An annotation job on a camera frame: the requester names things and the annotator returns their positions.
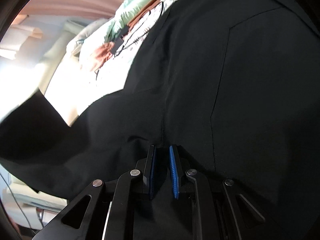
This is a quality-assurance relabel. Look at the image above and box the grey white pillow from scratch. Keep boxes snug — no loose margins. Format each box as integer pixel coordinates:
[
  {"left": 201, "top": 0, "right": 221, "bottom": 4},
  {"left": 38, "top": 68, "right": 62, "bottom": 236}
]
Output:
[{"left": 66, "top": 18, "right": 115, "bottom": 63}]

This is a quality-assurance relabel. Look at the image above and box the black adapter cable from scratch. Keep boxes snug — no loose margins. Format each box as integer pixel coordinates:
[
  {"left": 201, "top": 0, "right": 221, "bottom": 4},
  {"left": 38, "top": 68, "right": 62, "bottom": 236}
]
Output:
[{"left": 113, "top": 0, "right": 166, "bottom": 58}]

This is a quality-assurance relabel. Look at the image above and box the patterned white bed sheet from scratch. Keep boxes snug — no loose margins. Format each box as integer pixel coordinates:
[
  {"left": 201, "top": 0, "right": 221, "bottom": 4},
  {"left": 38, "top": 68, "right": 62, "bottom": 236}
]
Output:
[{"left": 44, "top": 0, "right": 178, "bottom": 126}]

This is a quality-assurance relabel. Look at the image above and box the mint green duvet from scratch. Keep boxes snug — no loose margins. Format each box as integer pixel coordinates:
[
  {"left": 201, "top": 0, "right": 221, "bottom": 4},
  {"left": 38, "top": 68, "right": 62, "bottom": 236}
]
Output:
[{"left": 104, "top": 0, "right": 151, "bottom": 42}]

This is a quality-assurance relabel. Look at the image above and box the orange brown cloth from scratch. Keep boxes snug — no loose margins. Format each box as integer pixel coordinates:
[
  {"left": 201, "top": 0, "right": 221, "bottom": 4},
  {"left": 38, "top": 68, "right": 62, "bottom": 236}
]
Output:
[{"left": 87, "top": 42, "right": 114, "bottom": 72}]

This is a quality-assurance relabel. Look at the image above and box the black power adapter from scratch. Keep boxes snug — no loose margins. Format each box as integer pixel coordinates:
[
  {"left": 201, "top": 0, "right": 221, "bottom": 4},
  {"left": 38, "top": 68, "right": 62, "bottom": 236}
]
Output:
[{"left": 111, "top": 25, "right": 129, "bottom": 54}]

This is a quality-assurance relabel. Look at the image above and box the cream padded headboard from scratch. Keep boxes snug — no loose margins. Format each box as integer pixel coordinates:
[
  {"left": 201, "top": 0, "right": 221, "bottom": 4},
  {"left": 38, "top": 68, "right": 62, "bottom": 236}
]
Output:
[{"left": 36, "top": 20, "right": 85, "bottom": 94}]

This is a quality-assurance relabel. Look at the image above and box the black jacket yellow patch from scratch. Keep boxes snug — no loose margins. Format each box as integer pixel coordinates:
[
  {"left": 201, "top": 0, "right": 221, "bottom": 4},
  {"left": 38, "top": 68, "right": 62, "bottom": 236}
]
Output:
[{"left": 1, "top": 0, "right": 319, "bottom": 239}]

